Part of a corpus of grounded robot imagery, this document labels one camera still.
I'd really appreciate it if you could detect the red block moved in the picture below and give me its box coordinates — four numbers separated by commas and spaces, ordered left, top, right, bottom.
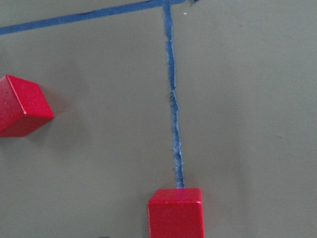
147, 188, 205, 238

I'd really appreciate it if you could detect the red block inner of pair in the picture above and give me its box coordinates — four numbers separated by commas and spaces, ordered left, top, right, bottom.
0, 75, 54, 137

